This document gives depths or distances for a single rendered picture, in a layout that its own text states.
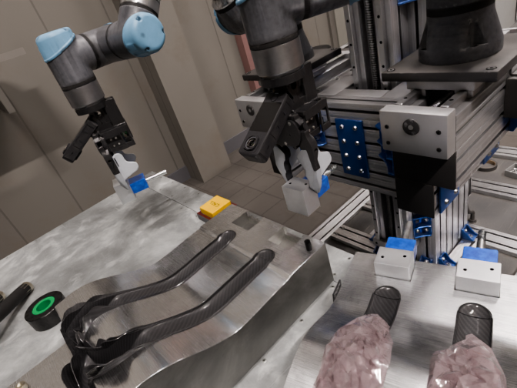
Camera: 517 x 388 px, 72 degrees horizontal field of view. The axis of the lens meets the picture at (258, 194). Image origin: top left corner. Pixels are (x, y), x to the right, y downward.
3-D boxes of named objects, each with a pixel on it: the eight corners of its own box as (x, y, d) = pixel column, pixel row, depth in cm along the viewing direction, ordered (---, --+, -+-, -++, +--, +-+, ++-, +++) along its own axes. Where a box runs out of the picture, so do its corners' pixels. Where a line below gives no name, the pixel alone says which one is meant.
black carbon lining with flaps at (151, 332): (230, 235, 71) (214, 197, 66) (286, 265, 59) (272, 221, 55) (63, 366, 55) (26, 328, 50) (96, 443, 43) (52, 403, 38)
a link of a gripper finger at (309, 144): (327, 166, 58) (306, 117, 55) (321, 171, 57) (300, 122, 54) (307, 168, 61) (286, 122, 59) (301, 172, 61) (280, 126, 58)
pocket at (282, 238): (288, 240, 67) (284, 225, 65) (310, 249, 63) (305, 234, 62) (272, 255, 65) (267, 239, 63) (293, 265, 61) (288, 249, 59)
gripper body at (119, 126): (137, 147, 83) (112, 98, 77) (101, 162, 81) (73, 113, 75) (135, 138, 89) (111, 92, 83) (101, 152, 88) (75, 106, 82)
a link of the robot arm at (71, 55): (79, 21, 71) (38, 35, 67) (106, 75, 77) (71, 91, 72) (64, 28, 76) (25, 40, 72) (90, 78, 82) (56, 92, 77)
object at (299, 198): (328, 175, 73) (324, 152, 70) (349, 179, 70) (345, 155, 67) (288, 209, 67) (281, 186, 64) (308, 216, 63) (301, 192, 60)
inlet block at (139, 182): (168, 176, 95) (160, 158, 93) (171, 183, 91) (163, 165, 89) (121, 196, 93) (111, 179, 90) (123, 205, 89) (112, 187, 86)
